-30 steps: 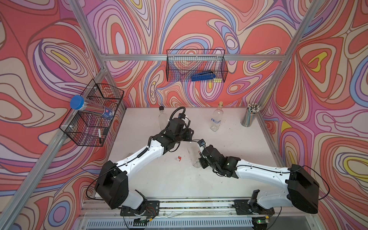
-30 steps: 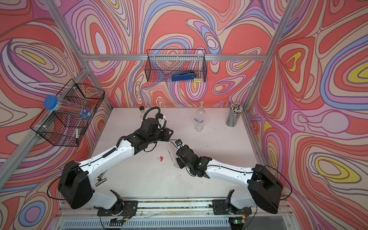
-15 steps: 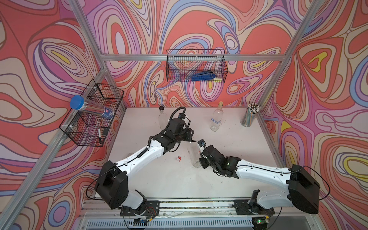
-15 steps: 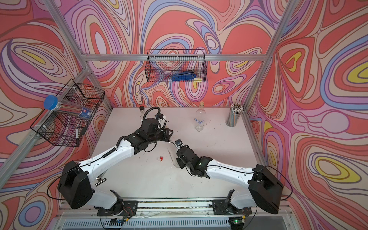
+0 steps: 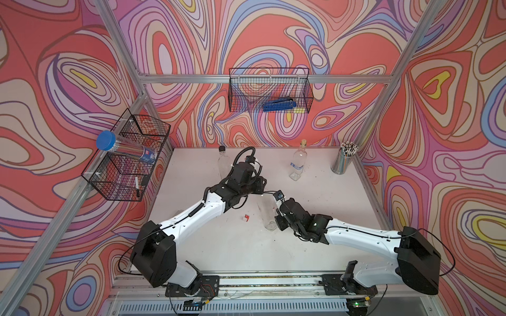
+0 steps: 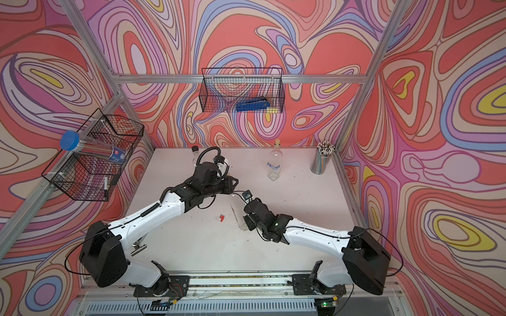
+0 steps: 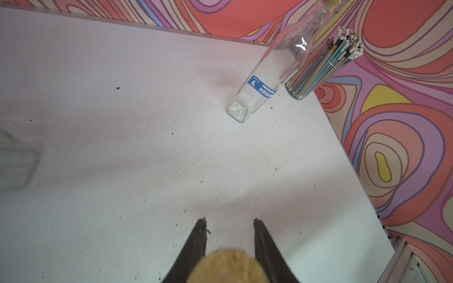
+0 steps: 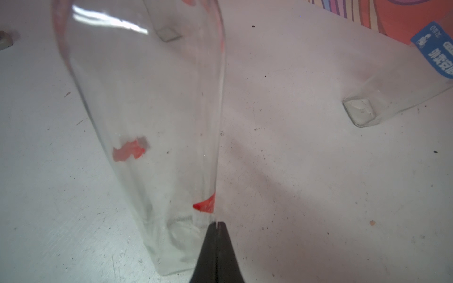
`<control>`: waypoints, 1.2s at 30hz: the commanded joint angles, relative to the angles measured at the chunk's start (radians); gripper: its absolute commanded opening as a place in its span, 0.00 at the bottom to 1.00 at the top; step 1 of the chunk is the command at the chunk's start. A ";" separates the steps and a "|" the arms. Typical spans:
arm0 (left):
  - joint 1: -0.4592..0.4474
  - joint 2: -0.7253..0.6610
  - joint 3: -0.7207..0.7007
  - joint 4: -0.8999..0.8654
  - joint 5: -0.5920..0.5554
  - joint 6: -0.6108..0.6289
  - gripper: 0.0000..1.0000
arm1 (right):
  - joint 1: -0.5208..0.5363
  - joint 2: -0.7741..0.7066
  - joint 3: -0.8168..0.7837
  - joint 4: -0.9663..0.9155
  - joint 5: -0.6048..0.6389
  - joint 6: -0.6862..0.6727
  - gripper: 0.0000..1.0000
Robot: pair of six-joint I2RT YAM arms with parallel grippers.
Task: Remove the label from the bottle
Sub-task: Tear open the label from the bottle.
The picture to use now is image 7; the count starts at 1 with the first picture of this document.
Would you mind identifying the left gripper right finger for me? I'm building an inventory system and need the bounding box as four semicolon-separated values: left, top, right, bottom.
253;219;299;283

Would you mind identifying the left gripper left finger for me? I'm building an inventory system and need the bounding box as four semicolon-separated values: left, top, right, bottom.
162;218;207;283

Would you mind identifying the clear bottle red label cork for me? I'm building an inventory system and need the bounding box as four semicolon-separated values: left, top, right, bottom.
186;248;269;283

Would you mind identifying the clear bottle with black cap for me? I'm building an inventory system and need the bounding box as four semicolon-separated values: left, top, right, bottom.
1;129;40;192

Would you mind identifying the clear bottle blue label cork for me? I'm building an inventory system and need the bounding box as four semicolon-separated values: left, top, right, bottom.
226;0;348;123

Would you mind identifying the metal cup with pencils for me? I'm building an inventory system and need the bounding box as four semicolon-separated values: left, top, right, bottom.
285;27;364;100

